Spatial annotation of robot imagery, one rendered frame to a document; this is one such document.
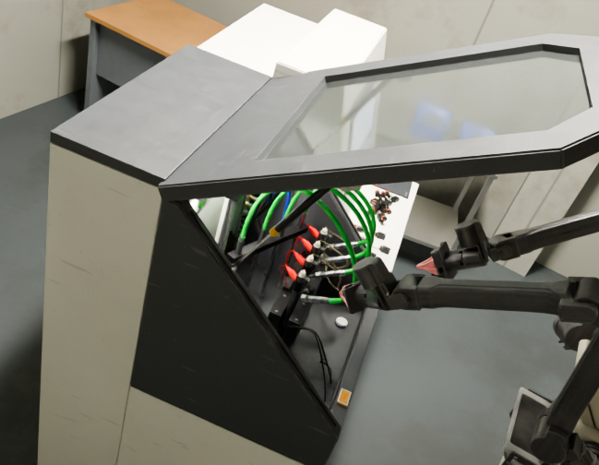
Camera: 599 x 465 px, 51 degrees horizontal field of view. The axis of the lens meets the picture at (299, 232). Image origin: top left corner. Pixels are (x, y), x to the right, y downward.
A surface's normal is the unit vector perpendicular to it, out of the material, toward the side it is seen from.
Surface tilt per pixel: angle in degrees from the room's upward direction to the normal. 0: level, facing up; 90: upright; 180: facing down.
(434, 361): 0
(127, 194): 90
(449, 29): 90
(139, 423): 90
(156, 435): 90
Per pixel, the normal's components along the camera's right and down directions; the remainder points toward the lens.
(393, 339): 0.26, -0.77
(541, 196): -0.44, 0.44
